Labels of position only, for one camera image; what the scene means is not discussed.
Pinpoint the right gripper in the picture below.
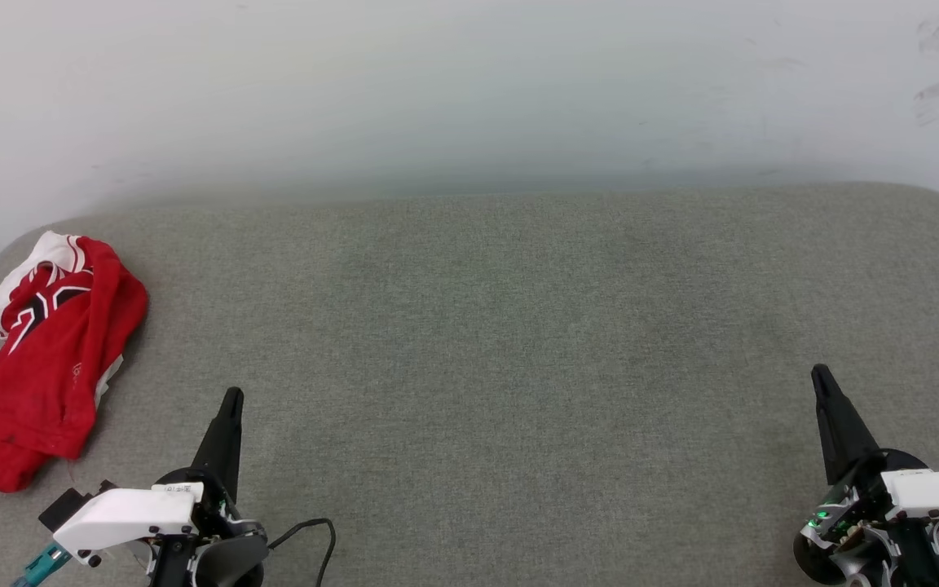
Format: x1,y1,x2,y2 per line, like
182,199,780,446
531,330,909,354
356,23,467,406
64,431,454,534
812,364,939,587

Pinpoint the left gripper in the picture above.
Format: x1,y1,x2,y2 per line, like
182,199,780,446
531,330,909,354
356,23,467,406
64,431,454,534
54,387,267,587

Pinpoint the red and white basketball jersey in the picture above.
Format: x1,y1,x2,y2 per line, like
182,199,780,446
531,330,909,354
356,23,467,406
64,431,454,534
0,231,149,493

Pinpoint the teal cable connector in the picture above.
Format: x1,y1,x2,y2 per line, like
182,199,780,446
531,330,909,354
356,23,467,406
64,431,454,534
11,545,73,587

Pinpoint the thin black cable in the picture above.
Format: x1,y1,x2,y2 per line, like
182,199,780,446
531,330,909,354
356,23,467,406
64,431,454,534
266,519,337,587

